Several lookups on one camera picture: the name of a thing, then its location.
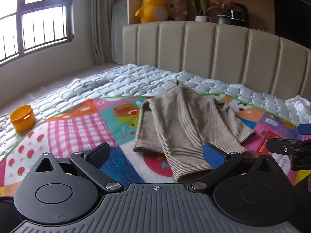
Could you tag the yellow duck plush toy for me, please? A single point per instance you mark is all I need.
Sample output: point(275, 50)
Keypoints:
point(150, 4)

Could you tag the beige padded headboard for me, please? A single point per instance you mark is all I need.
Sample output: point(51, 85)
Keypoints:
point(199, 51)

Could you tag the white quilted bed cover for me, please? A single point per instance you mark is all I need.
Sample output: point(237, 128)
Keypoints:
point(126, 80)

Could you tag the pink-leaved plant in black pot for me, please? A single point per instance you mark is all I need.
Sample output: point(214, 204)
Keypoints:
point(223, 19)

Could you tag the beige ribbed pants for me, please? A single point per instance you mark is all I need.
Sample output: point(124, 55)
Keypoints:
point(184, 116)

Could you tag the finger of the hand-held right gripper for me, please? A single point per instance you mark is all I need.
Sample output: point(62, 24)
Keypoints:
point(305, 128)
point(279, 145)

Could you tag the beige curtain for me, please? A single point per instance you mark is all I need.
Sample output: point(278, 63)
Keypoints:
point(102, 17)

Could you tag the black round appliance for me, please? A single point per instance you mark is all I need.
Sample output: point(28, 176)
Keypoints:
point(240, 17)

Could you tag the colourful printed play mat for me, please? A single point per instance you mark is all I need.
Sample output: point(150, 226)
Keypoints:
point(73, 131)

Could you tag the pink bunny plush toy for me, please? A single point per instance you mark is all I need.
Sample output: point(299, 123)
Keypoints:
point(176, 7)

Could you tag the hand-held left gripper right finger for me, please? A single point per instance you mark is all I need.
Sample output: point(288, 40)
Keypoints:
point(215, 157)

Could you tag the orange plastic cup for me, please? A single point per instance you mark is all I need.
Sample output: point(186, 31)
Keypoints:
point(23, 122)

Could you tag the pale covered standing object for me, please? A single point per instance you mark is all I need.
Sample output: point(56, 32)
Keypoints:
point(119, 29)

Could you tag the white crumpled cloth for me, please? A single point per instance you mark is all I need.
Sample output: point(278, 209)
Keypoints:
point(301, 106)

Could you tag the green plant in white pot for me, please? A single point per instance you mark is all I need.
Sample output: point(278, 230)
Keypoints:
point(203, 18)

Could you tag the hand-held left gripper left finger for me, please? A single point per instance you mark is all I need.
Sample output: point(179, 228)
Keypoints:
point(98, 155)

